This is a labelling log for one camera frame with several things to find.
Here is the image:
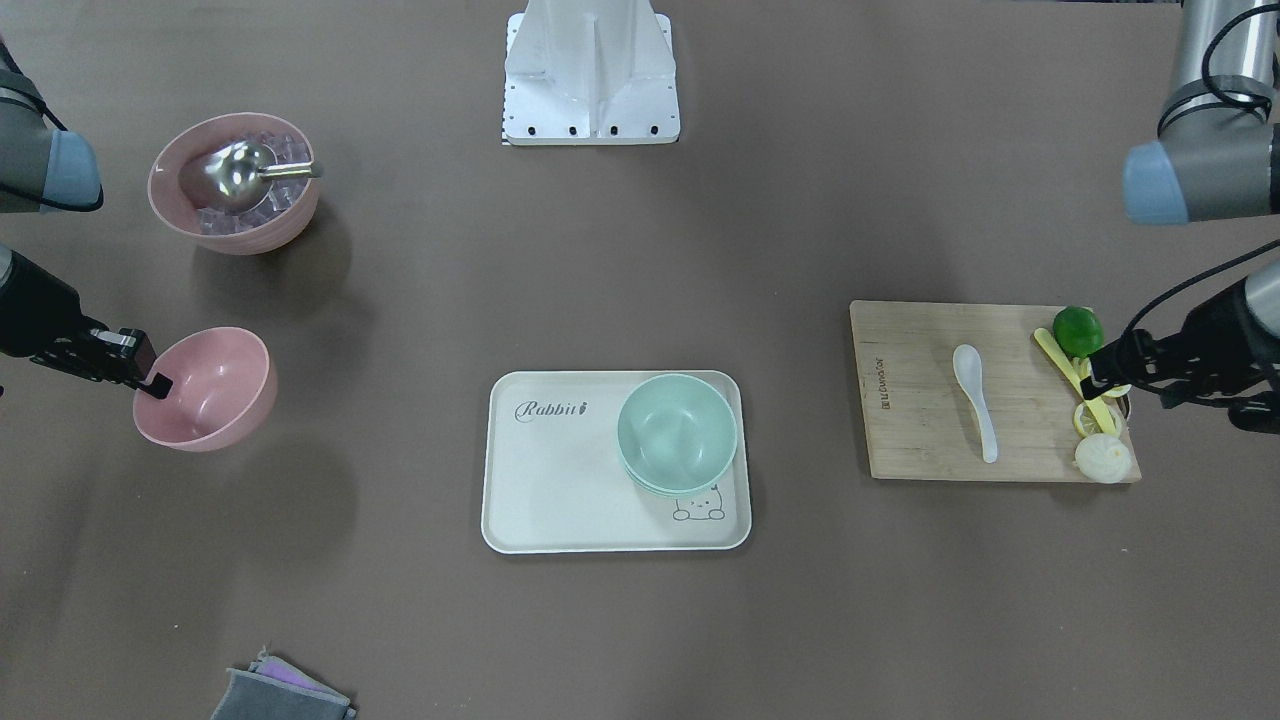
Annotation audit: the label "white ceramic spoon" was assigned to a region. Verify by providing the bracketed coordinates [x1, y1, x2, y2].
[952, 345, 998, 464]

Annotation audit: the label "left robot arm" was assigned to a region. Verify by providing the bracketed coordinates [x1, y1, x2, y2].
[1082, 1, 1279, 434]

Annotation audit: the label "upper lemon slice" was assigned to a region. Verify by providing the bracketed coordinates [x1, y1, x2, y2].
[1075, 348, 1132, 398]

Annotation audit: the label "lemon slice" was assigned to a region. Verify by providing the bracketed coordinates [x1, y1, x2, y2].
[1071, 400, 1126, 438]
[1075, 348, 1132, 398]

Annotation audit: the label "green lime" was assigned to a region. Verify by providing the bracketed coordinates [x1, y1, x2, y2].
[1051, 306, 1106, 357]

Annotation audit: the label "large pink bowl with ice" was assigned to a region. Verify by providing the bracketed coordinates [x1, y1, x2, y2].
[147, 111, 320, 256]

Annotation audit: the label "yellow plastic knife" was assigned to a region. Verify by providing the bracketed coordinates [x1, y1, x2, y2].
[1032, 328, 1121, 437]

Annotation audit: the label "lower lemon slice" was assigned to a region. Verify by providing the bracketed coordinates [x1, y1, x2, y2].
[1071, 400, 1126, 438]

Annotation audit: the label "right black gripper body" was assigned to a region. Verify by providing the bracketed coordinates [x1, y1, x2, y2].
[1, 250, 156, 386]

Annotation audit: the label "white rabbit serving tray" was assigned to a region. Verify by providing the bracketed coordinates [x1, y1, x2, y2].
[480, 370, 753, 553]

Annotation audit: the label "stacked mint green bowls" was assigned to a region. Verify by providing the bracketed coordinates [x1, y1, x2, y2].
[614, 373, 740, 498]

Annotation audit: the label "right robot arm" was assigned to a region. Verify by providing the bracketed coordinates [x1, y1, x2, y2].
[1, 47, 173, 400]

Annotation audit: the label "small pink bowl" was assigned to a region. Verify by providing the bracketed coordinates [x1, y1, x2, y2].
[132, 327, 278, 452]

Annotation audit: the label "metal ice scoop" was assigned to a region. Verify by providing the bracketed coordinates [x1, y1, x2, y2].
[197, 140, 324, 214]

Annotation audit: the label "grey and purple cloths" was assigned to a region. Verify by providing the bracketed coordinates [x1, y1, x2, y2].
[211, 650, 358, 719]

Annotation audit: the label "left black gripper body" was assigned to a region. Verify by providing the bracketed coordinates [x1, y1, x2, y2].
[1103, 282, 1279, 434]

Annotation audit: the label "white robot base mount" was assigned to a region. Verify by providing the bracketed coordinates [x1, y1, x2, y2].
[500, 1, 682, 146]

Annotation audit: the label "bamboo cutting board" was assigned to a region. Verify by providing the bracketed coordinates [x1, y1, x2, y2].
[850, 300, 1085, 484]

